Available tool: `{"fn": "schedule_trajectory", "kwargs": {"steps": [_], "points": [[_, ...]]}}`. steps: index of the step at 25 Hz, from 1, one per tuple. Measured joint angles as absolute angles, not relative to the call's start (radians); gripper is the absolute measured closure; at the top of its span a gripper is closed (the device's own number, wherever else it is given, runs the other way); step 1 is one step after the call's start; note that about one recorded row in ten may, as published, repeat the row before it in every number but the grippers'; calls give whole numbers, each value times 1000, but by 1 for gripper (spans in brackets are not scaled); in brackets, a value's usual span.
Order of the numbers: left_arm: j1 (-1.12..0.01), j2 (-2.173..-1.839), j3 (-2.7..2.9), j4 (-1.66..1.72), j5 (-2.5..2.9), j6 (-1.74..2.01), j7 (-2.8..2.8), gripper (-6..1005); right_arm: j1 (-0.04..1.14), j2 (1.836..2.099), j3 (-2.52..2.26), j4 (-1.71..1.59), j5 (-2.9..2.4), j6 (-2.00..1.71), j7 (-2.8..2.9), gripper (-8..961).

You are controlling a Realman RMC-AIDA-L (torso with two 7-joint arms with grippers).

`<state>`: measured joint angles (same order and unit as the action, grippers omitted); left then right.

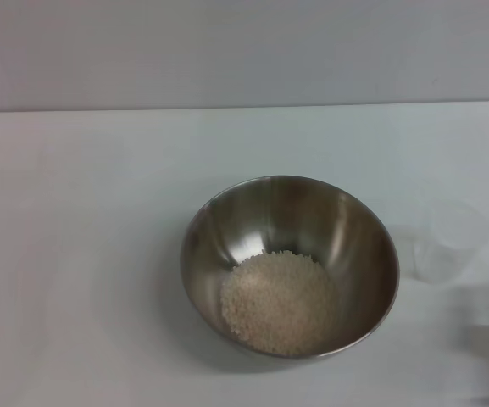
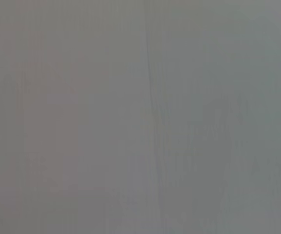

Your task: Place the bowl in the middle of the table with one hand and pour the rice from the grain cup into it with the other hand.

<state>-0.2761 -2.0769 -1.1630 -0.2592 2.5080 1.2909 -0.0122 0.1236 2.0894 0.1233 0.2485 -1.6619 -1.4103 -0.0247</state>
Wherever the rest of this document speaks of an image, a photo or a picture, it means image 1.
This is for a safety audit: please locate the clear plastic measuring cup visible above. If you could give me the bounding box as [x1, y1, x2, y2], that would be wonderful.
[398, 198, 489, 285]

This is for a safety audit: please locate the stainless steel mixing bowl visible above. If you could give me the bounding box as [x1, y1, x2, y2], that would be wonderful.
[179, 174, 400, 360]

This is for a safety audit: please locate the white rice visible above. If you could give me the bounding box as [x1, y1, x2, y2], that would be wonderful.
[219, 250, 339, 356]

